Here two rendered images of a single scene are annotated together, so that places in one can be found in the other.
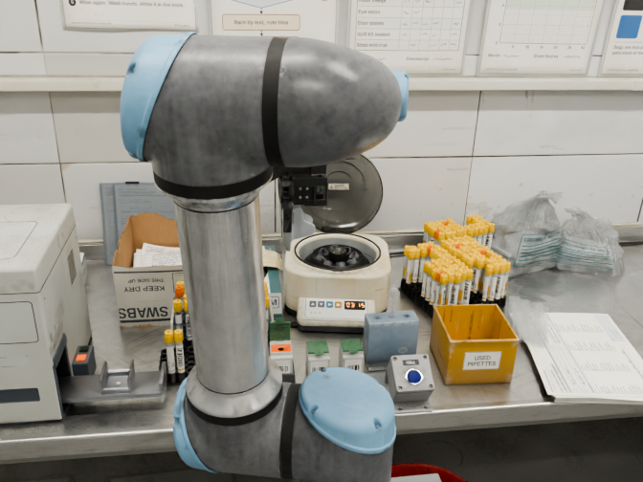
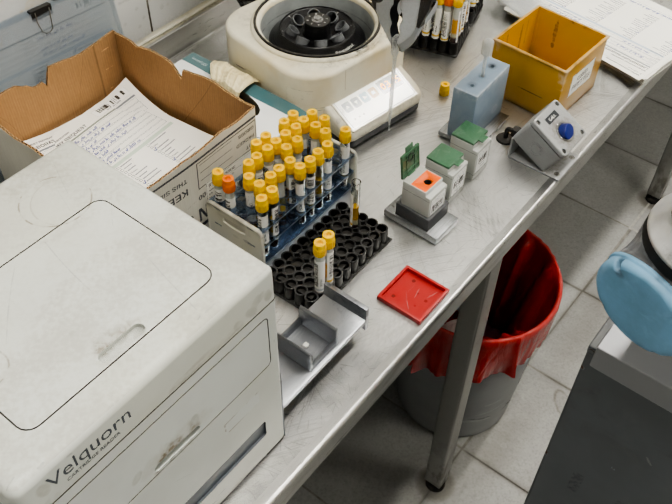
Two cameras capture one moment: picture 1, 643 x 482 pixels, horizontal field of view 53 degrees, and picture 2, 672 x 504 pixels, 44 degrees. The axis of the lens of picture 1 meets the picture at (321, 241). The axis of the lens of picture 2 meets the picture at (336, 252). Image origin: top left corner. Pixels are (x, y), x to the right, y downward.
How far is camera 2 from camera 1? 0.88 m
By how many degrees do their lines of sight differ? 42
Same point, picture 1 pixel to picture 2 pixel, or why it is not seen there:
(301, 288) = (328, 93)
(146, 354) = not seen: hidden behind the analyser
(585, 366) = (627, 34)
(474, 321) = (521, 37)
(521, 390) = (608, 89)
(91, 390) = (290, 376)
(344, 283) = (374, 60)
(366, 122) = not seen: outside the picture
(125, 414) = (335, 373)
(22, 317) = (256, 347)
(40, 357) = (271, 380)
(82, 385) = not seen: hidden behind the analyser
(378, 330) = (482, 99)
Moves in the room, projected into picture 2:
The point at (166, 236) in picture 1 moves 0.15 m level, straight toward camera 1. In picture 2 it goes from (40, 115) to (120, 153)
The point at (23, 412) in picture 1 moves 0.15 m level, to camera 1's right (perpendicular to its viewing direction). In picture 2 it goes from (248, 464) to (349, 383)
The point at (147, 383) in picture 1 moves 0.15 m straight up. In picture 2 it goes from (333, 319) to (335, 235)
